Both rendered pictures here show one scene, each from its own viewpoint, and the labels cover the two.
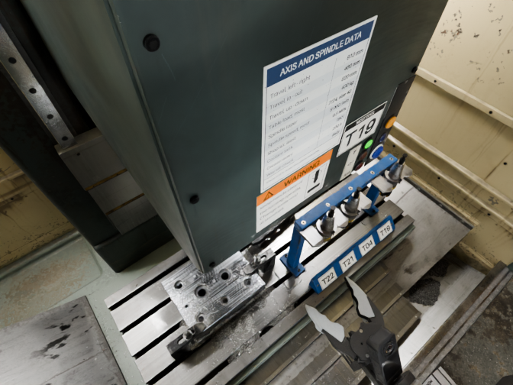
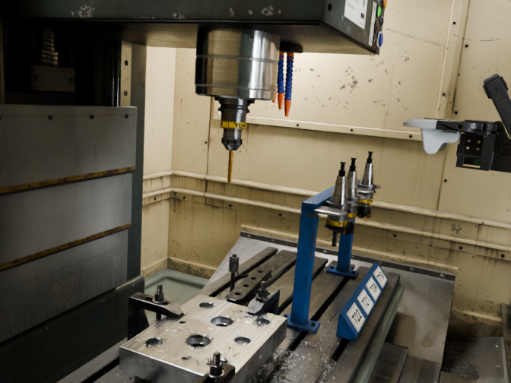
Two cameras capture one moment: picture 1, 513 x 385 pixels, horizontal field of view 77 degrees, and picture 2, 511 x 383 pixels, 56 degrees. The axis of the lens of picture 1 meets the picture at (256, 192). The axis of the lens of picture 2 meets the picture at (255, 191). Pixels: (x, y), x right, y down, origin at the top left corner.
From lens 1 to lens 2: 0.92 m
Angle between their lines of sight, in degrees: 48
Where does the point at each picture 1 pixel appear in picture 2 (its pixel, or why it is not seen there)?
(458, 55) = (362, 100)
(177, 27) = not seen: outside the picture
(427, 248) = (429, 313)
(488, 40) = (380, 80)
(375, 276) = (398, 354)
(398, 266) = (413, 343)
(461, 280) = (483, 349)
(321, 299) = (363, 344)
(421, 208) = not seen: hidden behind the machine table
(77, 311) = not seen: outside the picture
